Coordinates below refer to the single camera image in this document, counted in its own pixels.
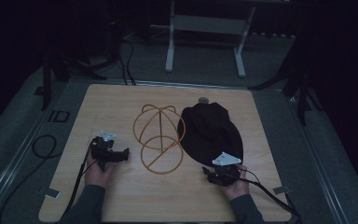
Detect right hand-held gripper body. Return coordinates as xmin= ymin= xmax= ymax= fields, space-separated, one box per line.
xmin=210 ymin=151 xmax=242 ymax=188

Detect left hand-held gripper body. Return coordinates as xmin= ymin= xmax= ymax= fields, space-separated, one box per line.
xmin=89 ymin=130 xmax=124 ymax=172

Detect black bucket hat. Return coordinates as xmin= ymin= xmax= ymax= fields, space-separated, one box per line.
xmin=176 ymin=102 xmax=244 ymax=168

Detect person's right hand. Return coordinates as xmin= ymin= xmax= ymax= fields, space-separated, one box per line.
xmin=222 ymin=163 xmax=251 ymax=202

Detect person's left hand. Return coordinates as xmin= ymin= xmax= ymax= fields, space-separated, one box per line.
xmin=84 ymin=152 xmax=117 ymax=189

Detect black rectangular floor marker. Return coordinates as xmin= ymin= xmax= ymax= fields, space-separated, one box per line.
xmin=47 ymin=109 xmax=71 ymax=123

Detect grey tape piece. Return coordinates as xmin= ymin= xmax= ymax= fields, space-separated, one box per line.
xmin=44 ymin=188 xmax=61 ymax=200
xmin=272 ymin=185 xmax=293 ymax=196

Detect black tripod stand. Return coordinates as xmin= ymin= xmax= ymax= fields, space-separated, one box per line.
xmin=33 ymin=52 xmax=108 ymax=112
xmin=247 ymin=36 xmax=324 ymax=127

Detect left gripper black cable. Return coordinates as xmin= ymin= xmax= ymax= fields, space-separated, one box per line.
xmin=54 ymin=138 xmax=99 ymax=224

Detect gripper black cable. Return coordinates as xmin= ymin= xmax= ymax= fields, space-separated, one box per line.
xmin=223 ymin=169 xmax=303 ymax=222
xmin=54 ymin=138 xmax=99 ymax=224

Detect golden wire hat stand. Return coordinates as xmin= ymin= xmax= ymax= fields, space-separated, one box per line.
xmin=132 ymin=104 xmax=186 ymax=175

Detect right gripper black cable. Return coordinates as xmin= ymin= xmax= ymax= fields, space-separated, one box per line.
xmin=223 ymin=169 xmax=303 ymax=222

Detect black looped floor cable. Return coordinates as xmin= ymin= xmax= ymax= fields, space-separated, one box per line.
xmin=0 ymin=133 xmax=63 ymax=224

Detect black hanging cables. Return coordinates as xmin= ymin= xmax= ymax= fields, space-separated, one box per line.
xmin=117 ymin=31 xmax=137 ymax=87

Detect white metal frame stand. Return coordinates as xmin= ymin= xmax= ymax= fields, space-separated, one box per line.
xmin=164 ymin=0 xmax=257 ymax=78

